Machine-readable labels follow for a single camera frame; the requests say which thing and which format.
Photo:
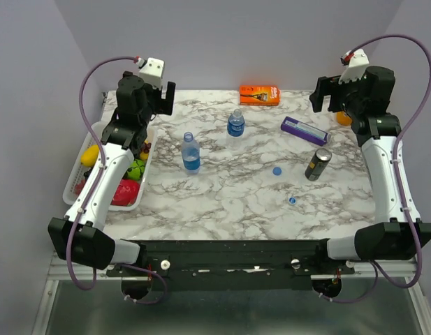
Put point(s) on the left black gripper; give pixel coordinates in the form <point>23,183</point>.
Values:
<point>163,106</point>

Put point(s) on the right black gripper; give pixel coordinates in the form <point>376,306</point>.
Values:
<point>327,86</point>

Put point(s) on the clear bottle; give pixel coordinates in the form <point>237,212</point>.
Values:
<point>190,153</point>
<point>235,129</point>

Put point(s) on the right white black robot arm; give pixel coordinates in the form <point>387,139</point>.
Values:
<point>398,233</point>

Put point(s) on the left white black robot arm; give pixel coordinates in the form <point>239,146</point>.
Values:
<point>78,237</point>

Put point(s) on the orange snack bag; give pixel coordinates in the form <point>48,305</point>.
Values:
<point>343,119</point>

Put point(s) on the purple toothpaste box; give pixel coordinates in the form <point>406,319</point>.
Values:
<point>305,131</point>

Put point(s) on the black drink can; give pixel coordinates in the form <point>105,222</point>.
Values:
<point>317,164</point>

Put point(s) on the dark purple grape bunch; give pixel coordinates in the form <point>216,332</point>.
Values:
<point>146,147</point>

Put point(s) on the orange razor box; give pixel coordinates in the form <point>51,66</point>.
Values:
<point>259,95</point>

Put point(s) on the small yellow fruit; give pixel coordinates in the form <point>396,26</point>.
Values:
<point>144,156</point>

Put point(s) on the yellow lemon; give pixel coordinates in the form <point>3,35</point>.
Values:
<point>90,155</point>

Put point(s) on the red dragon fruit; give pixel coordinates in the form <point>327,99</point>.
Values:
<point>126,193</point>

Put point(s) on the white plastic basket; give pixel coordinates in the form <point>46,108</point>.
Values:
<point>78,170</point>

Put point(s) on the red grape bunch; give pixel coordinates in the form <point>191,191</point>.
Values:
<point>79,187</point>

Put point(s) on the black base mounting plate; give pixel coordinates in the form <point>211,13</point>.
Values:
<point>235,265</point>

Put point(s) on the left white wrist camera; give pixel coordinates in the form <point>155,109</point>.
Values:
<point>151,70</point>

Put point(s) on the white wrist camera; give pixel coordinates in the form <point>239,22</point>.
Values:
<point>355,64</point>
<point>151,70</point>

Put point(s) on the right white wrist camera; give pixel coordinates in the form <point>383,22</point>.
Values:
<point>355,64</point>

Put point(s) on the aluminium frame rail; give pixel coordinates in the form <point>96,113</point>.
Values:
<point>58,271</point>

